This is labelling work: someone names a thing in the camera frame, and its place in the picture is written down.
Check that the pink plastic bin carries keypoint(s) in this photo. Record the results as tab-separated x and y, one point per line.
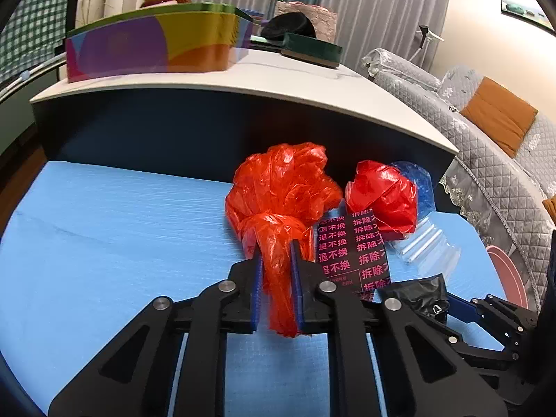
508	278

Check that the multicoloured rectangular box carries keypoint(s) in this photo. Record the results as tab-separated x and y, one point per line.
152	43

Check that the orange cushion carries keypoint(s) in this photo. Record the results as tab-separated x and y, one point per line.
550	210
499	115

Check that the black television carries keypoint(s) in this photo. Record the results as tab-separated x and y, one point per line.
76	0

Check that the white rod with blue ball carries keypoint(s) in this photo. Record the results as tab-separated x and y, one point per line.
26	74

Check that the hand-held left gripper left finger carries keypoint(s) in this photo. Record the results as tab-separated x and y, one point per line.
257	286

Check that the television cabinet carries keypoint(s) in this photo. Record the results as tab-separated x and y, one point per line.
17	117

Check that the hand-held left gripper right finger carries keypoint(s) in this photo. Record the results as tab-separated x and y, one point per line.
297	286

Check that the small red plastic bag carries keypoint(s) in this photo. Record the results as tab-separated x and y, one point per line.
382	195

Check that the clear plastic bag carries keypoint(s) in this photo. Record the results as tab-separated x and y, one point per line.
430	247

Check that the green checked cloth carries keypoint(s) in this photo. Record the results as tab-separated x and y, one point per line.
34	21

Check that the grey quilted sofa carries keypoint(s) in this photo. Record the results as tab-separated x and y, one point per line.
491	173

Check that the dark printed packaging bag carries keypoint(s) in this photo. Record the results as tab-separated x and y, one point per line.
347	252

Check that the blue plastic bag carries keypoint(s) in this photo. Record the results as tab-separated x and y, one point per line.
423	186

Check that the framed wall picture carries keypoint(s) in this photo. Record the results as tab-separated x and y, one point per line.
525	6

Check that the large orange-red plastic bag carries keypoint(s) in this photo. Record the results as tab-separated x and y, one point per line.
282	182

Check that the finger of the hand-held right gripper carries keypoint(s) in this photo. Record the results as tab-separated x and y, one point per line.
486	355
461	308

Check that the blue table cover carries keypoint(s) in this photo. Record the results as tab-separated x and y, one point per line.
130	234

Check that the pink lace basket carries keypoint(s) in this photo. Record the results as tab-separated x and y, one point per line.
323	21

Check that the white-top coffee table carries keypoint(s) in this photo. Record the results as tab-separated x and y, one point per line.
260	82

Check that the black hat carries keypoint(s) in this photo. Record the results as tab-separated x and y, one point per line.
289	26

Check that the black plastic bag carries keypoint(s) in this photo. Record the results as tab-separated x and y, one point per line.
412	293

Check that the white floor lamp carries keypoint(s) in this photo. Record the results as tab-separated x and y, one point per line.
428	34

